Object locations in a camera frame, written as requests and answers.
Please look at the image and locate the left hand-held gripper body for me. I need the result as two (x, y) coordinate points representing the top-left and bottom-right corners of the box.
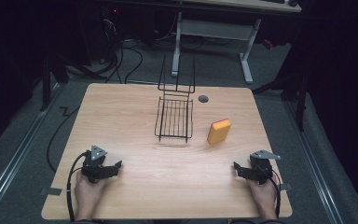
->
(80, 144), (109, 184)

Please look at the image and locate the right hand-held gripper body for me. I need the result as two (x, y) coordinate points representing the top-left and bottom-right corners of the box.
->
(245, 149), (282, 185)

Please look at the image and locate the person's left hand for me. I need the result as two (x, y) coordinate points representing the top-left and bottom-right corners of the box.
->
(74, 170), (107, 217)

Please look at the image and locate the person's right hand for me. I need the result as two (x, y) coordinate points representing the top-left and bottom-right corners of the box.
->
(247, 175), (278, 218)

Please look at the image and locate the yellow sponge with red side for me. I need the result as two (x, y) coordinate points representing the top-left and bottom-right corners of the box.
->
(206, 118), (233, 146)

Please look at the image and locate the black metal stand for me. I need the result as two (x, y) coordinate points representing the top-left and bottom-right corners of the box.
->
(38, 54), (71, 112)
(251, 73), (310, 133)

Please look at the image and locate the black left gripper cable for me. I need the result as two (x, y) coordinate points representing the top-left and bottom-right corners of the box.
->
(66, 151), (89, 223)

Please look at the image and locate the black floor cable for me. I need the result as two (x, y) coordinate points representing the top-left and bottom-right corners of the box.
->
(46, 105), (82, 174)

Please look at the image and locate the metal floor rail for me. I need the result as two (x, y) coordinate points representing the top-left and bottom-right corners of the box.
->
(0, 81), (63, 218)
(283, 101), (347, 224)

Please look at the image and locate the black wire rack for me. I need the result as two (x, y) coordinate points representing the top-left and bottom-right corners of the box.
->
(154, 53), (198, 145)

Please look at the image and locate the bundle of black cables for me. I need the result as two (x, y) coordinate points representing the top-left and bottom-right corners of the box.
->
(64, 7), (181, 85)

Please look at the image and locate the white frame desk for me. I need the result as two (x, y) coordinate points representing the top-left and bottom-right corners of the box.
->
(170, 0), (303, 85)

